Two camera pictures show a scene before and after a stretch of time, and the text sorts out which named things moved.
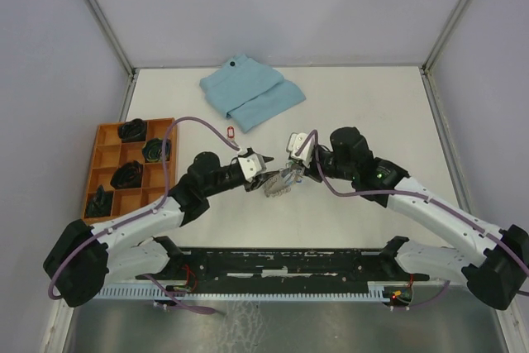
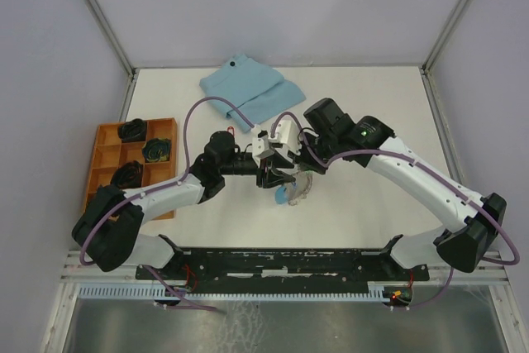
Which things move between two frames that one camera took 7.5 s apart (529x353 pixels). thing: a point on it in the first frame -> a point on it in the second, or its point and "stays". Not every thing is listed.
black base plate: x=282 y=269 stays
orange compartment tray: x=126 y=168 stays
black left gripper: x=259 y=180 -> x=273 y=177
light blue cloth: x=250 y=93 stays
